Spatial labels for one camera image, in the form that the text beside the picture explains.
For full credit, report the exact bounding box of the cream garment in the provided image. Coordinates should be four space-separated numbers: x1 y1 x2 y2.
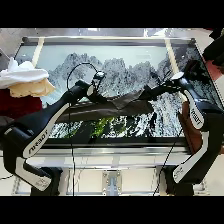
8 78 57 99

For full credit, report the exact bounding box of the red garment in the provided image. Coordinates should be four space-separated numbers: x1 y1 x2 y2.
0 88 44 121

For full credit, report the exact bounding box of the white garment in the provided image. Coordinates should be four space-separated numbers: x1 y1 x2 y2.
0 57 50 90

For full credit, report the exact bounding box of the black garment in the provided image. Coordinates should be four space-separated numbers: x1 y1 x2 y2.
202 28 224 66

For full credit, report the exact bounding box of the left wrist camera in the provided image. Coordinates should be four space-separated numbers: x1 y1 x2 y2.
92 70 106 88

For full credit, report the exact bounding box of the black cable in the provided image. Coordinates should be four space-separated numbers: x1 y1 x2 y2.
152 128 184 197
65 62 101 197

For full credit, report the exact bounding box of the silver frame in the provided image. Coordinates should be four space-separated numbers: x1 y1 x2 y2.
0 35 224 197

